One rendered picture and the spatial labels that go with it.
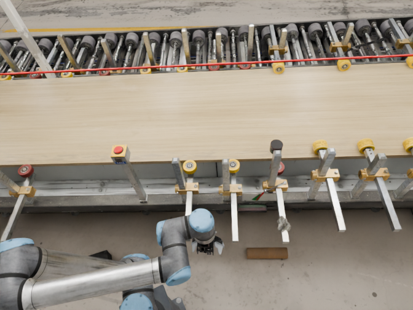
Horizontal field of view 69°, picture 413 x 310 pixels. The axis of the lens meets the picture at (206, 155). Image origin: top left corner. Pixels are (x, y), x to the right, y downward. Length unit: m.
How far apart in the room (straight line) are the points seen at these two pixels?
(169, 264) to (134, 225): 1.57
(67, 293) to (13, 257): 0.24
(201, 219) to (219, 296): 1.31
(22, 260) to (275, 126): 1.45
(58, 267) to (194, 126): 1.10
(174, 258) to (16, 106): 1.80
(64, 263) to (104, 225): 1.41
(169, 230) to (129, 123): 1.05
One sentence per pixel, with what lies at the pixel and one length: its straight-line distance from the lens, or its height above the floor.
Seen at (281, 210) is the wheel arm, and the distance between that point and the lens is 1.66.
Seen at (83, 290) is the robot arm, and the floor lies 1.32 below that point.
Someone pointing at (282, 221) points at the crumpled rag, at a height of 0.87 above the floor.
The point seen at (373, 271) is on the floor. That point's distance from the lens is 2.63.
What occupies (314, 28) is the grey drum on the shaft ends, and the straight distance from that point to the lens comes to 2.86.
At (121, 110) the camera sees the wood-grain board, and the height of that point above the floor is 0.90.
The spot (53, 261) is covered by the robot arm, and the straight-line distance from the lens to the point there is 1.33.
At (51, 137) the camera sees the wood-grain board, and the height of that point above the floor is 0.90.
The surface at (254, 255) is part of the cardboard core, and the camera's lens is 2.38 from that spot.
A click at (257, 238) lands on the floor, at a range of 2.50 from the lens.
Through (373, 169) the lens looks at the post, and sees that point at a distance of 1.72.
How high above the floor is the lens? 2.35
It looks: 55 degrees down
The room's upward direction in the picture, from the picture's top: 7 degrees counter-clockwise
